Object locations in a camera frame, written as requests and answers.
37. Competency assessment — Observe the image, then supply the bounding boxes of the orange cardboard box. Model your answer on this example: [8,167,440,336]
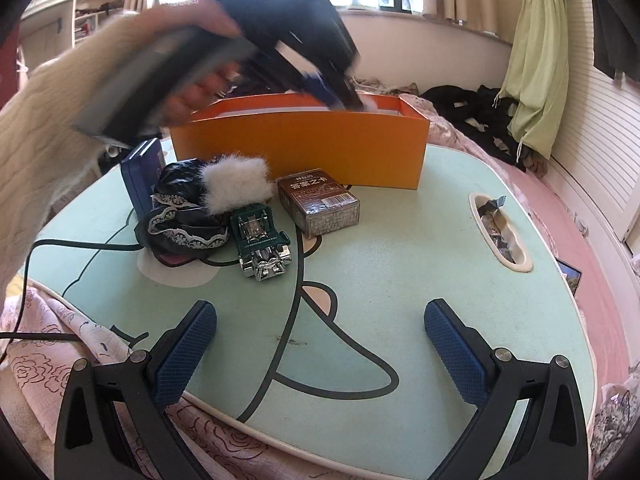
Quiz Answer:
[170,91,431,191]

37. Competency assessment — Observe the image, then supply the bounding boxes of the pile of black clothes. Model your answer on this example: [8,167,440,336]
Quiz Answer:
[420,84,526,166]

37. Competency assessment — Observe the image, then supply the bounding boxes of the person's left hand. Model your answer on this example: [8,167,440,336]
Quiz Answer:
[145,0,243,118]

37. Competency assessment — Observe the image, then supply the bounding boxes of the black cable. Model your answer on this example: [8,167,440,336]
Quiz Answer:
[0,240,143,343]

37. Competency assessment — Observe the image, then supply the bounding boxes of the black lace cloth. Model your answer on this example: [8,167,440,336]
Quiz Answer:
[134,157,233,267]

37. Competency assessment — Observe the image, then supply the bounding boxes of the white slatted panel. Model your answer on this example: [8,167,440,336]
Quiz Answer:
[550,0,640,261]

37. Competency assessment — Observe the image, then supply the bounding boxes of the small picture card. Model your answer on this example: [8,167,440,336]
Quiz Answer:
[555,259,583,297]

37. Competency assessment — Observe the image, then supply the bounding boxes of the pale fluffy fur piece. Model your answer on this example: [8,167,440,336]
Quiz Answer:
[200,155,275,215]

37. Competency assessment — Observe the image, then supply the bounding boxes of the person's left forearm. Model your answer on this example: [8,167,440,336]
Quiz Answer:
[0,7,171,311]

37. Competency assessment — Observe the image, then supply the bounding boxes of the green chrome toy car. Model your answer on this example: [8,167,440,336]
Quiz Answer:
[230,202,293,283]

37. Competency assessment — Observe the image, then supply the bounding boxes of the beige knit blanket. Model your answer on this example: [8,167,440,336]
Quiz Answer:
[352,77,418,95]

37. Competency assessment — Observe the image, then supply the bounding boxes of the cartoon printed desktop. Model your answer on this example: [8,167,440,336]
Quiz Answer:
[20,137,598,480]

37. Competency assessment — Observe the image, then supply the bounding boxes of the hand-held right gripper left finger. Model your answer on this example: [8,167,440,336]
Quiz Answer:
[54,300,218,480]

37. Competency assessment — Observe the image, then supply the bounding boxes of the blue tin case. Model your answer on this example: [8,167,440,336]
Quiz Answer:
[120,138,166,216]

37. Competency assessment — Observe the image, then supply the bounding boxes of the black hanging garment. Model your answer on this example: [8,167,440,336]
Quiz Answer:
[592,0,640,81]

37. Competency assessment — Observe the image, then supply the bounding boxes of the brown card box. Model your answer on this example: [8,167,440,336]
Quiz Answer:
[276,168,361,240]

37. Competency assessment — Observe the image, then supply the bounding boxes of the white shelf unit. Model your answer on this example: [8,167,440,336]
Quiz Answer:
[20,0,126,68]

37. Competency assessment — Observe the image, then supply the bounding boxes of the light green hanging cloth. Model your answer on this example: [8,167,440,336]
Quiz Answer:
[500,0,571,161]

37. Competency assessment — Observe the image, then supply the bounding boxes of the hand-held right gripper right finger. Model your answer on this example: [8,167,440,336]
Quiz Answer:
[424,298,588,480]

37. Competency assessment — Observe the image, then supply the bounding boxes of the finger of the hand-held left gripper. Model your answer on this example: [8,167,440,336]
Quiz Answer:
[300,60,366,112]

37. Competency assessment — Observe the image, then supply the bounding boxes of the pile of candy wrappers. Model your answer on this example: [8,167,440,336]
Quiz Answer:
[477,195,521,266]

